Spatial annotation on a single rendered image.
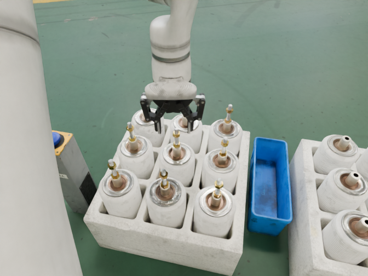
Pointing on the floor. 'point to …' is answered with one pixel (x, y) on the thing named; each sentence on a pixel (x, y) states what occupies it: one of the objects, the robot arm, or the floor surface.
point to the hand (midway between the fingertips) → (173, 127)
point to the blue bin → (269, 187)
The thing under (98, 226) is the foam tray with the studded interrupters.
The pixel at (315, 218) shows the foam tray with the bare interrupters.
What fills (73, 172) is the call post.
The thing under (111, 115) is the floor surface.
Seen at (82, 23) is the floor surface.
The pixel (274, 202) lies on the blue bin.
